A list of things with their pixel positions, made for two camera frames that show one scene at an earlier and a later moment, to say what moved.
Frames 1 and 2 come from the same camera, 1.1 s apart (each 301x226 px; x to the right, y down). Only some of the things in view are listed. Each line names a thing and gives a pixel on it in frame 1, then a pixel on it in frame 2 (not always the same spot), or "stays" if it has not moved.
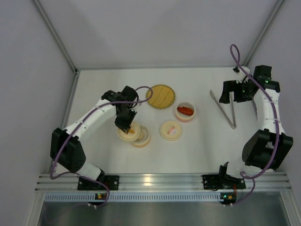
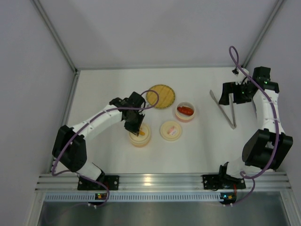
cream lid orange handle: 133,133 → 143,137
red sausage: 186,110 stays
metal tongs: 233,126 stays
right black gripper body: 230,92 stays
